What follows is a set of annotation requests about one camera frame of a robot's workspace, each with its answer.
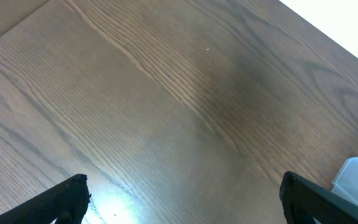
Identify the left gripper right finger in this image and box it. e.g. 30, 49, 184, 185
279, 171, 358, 224

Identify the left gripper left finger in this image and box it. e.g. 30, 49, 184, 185
0, 174, 91, 224

